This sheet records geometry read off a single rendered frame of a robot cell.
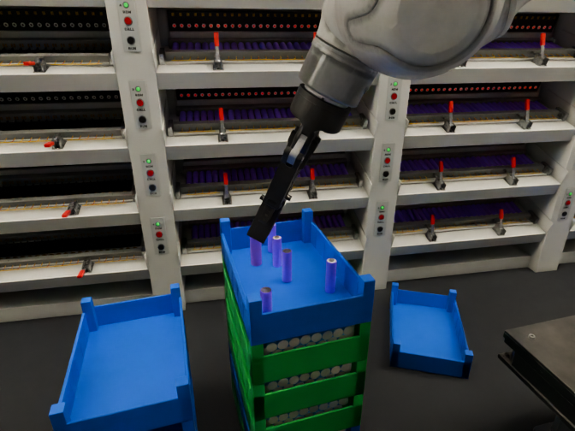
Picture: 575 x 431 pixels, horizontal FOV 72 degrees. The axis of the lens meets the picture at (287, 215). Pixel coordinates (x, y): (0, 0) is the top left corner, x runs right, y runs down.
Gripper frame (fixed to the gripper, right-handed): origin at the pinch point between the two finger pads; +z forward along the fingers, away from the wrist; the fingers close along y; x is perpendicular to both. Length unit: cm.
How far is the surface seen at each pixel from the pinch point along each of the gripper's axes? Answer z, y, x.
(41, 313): 85, 29, 53
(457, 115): -19, 86, -34
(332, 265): 5.5, 5.9, -13.4
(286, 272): 12.1, 7.1, -7.1
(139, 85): 6, 41, 47
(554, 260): 12, 98, -98
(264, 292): 8.6, -5.3, -5.1
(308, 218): 8.6, 24.0, -6.5
